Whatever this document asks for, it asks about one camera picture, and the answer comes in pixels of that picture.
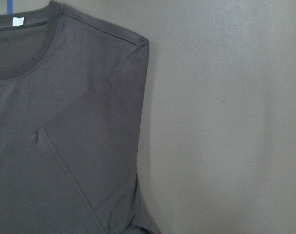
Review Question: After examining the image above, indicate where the brown t-shirt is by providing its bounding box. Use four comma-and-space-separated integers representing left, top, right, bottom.
0, 0, 158, 234

